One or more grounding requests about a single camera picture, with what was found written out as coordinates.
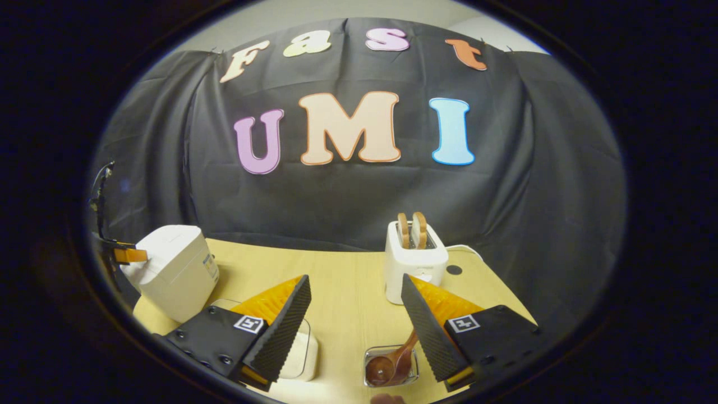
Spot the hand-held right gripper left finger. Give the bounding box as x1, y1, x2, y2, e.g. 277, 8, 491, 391
163, 274, 312, 392

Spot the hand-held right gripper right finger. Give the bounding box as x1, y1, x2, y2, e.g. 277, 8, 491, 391
401, 274, 543, 392

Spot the white rice cooker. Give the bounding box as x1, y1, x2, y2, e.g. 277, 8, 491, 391
119, 225, 220, 324

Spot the brown wooden spoon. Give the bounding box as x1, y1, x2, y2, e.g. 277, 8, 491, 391
365, 330, 420, 387

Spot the clear chopstick holder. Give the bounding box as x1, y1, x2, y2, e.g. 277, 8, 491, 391
362, 344, 421, 389

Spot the white rice container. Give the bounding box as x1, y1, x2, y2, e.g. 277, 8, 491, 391
212, 299, 319, 382

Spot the white toaster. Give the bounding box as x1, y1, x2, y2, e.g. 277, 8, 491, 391
384, 221, 449, 305

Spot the black backdrop cloth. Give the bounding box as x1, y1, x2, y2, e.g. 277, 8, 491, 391
87, 17, 626, 337

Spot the white toaster cord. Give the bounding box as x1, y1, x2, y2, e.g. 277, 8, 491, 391
445, 244, 485, 262

